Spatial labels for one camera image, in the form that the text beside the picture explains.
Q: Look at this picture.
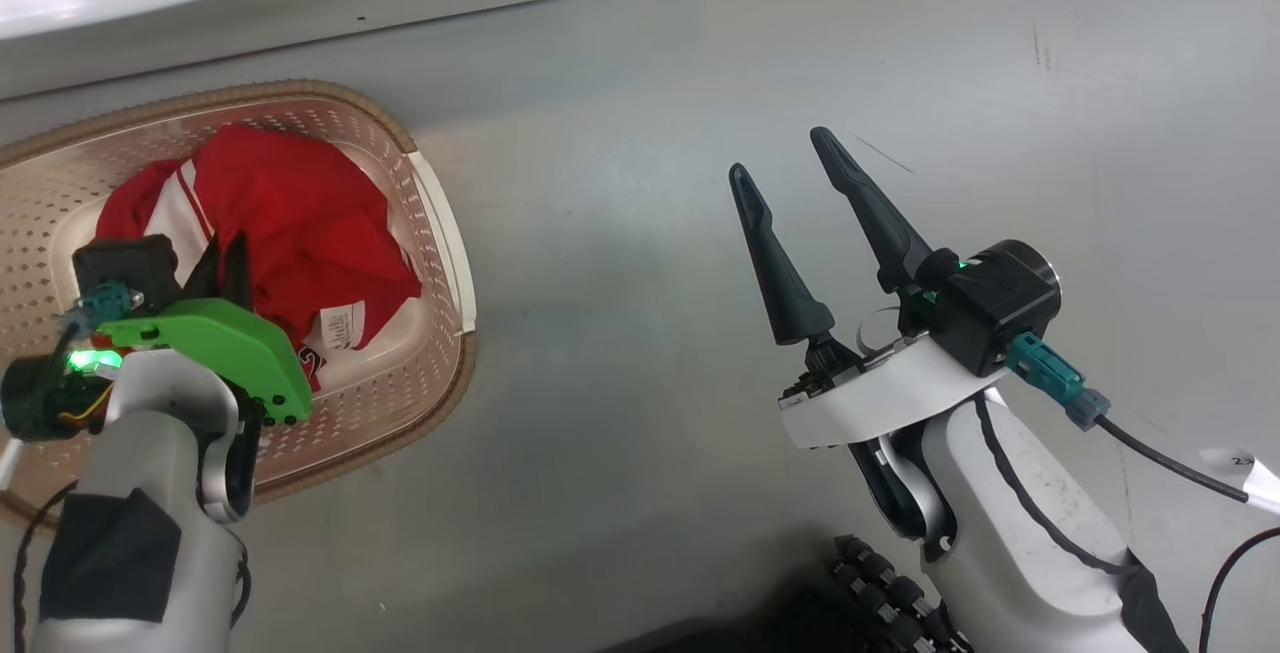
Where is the white front-load washing machine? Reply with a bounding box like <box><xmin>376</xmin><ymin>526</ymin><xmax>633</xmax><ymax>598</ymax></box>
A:
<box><xmin>0</xmin><ymin>0</ymin><xmax>626</xmax><ymax>102</ymax></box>

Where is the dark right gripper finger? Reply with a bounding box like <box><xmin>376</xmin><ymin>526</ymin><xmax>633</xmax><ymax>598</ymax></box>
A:
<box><xmin>728</xmin><ymin>163</ymin><xmax>837</xmax><ymax>346</ymax></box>
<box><xmin>810</xmin><ymin>126</ymin><xmax>959</xmax><ymax>294</ymax></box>

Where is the teal plug camera cable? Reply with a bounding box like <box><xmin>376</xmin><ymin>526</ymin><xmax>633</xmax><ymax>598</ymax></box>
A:
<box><xmin>1005</xmin><ymin>331</ymin><xmax>1280</xmax><ymax>626</ymax></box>
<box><xmin>55</xmin><ymin>280</ymin><xmax>143</xmax><ymax>364</ymax></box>

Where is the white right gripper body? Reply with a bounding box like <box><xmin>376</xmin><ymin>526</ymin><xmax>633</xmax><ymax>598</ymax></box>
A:
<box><xmin>778</xmin><ymin>333</ymin><xmax>1011</xmax><ymax>450</ymax></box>

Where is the teal plug left camera cable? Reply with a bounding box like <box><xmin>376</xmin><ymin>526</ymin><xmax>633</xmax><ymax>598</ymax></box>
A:
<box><xmin>55</xmin><ymin>280</ymin><xmax>143</xmax><ymax>364</ymax></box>

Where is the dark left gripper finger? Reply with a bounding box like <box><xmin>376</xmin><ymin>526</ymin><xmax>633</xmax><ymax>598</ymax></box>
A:
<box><xmin>223</xmin><ymin>231</ymin><xmax>254</xmax><ymax>312</ymax></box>
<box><xmin>183</xmin><ymin>237</ymin><xmax>224</xmax><ymax>303</ymax></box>

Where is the black ribbed cable conduit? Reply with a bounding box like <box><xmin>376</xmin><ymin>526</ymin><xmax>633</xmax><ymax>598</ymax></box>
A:
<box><xmin>833</xmin><ymin>533</ymin><xmax>976</xmax><ymax>653</ymax></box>

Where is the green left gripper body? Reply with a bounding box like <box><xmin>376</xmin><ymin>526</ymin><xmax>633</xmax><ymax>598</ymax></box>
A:
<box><xmin>97</xmin><ymin>298</ymin><xmax>313</xmax><ymax>426</ymax></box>

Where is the white paper cable tag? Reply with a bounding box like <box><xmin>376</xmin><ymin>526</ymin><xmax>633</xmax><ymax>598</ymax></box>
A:
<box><xmin>1200</xmin><ymin>447</ymin><xmax>1280</xmax><ymax>516</ymax></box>

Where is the red and white garment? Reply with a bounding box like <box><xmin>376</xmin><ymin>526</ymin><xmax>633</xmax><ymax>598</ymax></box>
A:
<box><xmin>93</xmin><ymin>123</ymin><xmax>423</xmax><ymax>392</ymax></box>

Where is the cream perforated laundry basket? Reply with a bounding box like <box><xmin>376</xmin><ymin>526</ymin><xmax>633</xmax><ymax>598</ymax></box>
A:
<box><xmin>0</xmin><ymin>80</ymin><xmax>478</xmax><ymax>526</ymax></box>

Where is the teal plug right camera cable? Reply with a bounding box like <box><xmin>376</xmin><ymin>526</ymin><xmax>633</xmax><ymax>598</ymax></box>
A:
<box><xmin>1005</xmin><ymin>331</ymin><xmax>1280</xmax><ymax>626</ymax></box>

